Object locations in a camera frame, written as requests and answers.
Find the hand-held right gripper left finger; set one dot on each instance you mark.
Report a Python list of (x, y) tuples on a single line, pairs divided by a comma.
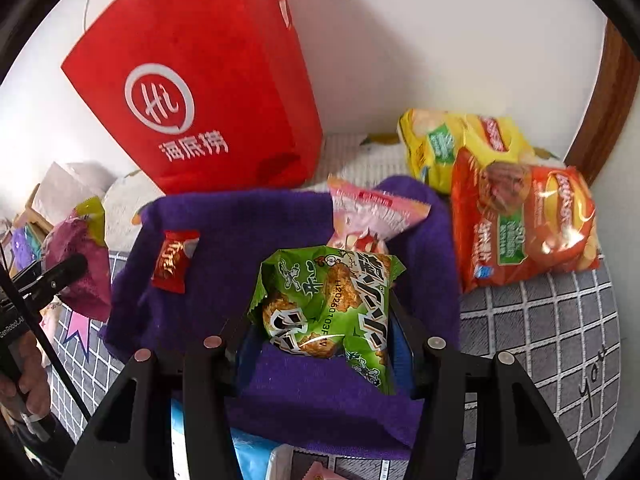
[(250, 360)]

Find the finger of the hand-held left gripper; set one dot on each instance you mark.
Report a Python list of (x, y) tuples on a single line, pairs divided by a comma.
[(55, 275)]

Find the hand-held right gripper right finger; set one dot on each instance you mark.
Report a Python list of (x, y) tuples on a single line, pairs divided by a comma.
[(402, 355)]

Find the purple snack packet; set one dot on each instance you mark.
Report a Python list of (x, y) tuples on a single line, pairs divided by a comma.
[(85, 240)]

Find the purple towel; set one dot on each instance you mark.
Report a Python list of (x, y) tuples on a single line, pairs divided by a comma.
[(200, 320)]

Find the green snack packet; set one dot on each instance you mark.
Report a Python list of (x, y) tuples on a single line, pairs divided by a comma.
[(320, 300)]

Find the person's left hand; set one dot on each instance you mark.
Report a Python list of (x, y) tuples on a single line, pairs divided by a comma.
[(32, 380)]

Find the wooden furniture piece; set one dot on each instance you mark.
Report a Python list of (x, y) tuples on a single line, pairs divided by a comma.
[(35, 210)]

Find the blue tissue pack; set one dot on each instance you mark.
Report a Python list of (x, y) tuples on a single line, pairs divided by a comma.
[(250, 455)]

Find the small red candy packet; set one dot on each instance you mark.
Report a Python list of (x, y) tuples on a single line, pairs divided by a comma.
[(172, 260)]

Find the grey checked bed sheet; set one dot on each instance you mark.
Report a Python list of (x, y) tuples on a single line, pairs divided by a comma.
[(525, 335)]

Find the pink snack packet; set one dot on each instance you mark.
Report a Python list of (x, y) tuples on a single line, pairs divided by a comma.
[(370, 210)]

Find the orange chip bag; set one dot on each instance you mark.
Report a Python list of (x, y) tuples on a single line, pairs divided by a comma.
[(510, 230)]

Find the white leaf print cloth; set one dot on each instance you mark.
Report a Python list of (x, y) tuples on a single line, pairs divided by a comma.
[(345, 155)]

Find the yellow chip bag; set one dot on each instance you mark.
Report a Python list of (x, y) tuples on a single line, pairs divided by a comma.
[(430, 145)]

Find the red paper bag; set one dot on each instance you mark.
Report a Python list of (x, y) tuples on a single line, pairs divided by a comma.
[(200, 60)]

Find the wooden bed frame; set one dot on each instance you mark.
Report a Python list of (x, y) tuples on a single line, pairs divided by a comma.
[(607, 105)]

